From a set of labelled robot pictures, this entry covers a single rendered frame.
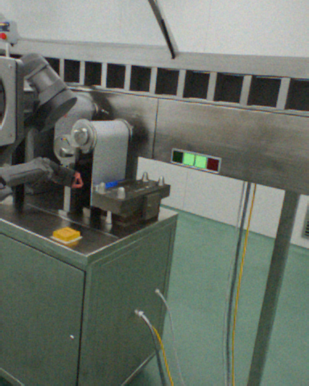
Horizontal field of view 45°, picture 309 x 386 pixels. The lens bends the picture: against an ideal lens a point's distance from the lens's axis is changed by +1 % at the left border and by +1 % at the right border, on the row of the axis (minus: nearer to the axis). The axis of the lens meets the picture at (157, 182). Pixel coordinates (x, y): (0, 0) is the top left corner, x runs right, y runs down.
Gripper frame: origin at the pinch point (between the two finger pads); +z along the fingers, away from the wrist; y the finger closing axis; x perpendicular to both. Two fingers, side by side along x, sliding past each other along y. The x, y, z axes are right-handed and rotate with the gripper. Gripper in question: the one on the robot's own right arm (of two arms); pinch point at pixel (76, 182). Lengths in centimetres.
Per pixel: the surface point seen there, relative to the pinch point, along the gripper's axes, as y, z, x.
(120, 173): -0.2, 25.7, 14.4
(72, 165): -7.2, 1.6, 6.9
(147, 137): 4.5, 28.0, 36.3
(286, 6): -13, 177, 245
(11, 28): -59, -19, 57
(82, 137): -5.4, -2.2, 19.2
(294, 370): 89, 135, -45
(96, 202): 6.9, 8.9, -4.0
